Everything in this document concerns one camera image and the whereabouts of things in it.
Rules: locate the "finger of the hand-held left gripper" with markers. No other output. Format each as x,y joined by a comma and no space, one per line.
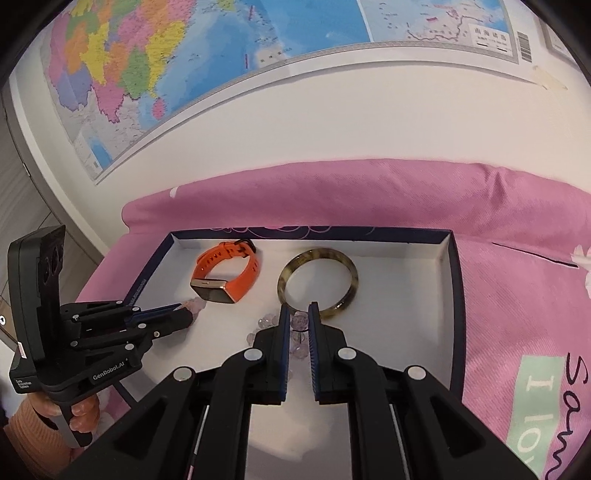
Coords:
166,326
152,313

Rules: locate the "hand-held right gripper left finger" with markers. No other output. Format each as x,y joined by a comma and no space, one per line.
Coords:
284,355

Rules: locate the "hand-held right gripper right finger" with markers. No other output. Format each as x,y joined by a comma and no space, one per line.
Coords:
314,357

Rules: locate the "pink crystal pendant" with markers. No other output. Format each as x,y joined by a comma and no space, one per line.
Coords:
196,304

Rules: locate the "dark blue box lid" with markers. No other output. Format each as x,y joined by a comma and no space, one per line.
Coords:
392,300

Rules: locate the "person's left forearm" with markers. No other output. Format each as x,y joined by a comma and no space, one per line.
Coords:
27,438

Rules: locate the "person's left hand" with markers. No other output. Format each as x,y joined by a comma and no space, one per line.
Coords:
85,410

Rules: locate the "orange smart band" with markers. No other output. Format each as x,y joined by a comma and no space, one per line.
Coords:
244,282

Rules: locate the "tortoiseshell bangle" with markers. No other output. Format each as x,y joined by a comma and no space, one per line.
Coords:
354,279

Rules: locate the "grey wooden door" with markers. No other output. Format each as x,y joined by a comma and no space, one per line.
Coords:
27,184

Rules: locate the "pink printed blanket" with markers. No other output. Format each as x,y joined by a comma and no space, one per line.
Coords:
369,198

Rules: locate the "piece of clear tape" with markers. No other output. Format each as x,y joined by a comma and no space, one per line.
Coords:
551,82

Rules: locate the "colourful wall map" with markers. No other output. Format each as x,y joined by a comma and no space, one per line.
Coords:
277,27

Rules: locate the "white wall socket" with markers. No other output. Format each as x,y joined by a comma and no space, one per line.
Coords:
556,44

